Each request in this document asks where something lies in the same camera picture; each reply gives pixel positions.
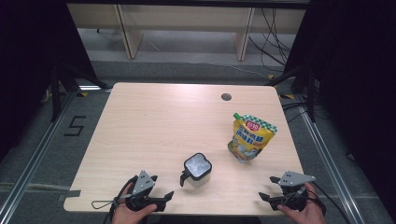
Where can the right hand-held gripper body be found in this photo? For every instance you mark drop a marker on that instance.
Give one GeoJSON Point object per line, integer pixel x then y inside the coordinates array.
{"type": "Point", "coordinates": [294, 179]}

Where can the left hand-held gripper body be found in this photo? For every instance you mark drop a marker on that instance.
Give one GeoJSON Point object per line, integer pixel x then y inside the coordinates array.
{"type": "Point", "coordinates": [142, 183]}

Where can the yellow spout pouch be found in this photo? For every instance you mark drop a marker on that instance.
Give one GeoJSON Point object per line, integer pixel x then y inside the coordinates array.
{"type": "Point", "coordinates": [249, 140]}

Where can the person's left hand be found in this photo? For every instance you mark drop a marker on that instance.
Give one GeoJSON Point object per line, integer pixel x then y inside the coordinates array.
{"type": "Point", "coordinates": [129, 216]}

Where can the person's right hand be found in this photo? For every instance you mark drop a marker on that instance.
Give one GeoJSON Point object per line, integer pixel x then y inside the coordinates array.
{"type": "Point", "coordinates": [311, 214]}

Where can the grey tape strip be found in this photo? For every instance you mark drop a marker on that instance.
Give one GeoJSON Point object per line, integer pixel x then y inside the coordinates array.
{"type": "Point", "coordinates": [70, 194]}

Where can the yellow black hazard tape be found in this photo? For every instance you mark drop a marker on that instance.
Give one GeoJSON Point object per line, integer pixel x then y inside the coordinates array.
{"type": "Point", "coordinates": [82, 94]}
{"type": "Point", "coordinates": [271, 76]}
{"type": "Point", "coordinates": [288, 96]}

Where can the black metal stand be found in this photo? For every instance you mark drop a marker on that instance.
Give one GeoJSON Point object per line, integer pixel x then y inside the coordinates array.
{"type": "Point", "coordinates": [56, 93]}
{"type": "Point", "coordinates": [310, 96]}

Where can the dark round table grommet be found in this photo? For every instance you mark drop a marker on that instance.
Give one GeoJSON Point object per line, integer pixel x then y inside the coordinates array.
{"type": "Point", "coordinates": [226, 96]}

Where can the black curtain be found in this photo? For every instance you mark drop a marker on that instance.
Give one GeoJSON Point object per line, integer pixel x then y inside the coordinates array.
{"type": "Point", "coordinates": [358, 62]}
{"type": "Point", "coordinates": [28, 62]}

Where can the beige wooden shelf unit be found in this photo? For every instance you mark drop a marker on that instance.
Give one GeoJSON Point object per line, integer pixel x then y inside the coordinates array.
{"type": "Point", "coordinates": [186, 18]}

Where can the aluminium floor rail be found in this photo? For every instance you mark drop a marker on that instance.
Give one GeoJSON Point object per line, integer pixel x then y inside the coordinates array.
{"type": "Point", "coordinates": [39, 155]}
{"type": "Point", "coordinates": [326, 155]}

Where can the short silver rail piece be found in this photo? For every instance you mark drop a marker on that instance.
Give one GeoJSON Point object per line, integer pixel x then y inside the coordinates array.
{"type": "Point", "coordinates": [90, 87]}

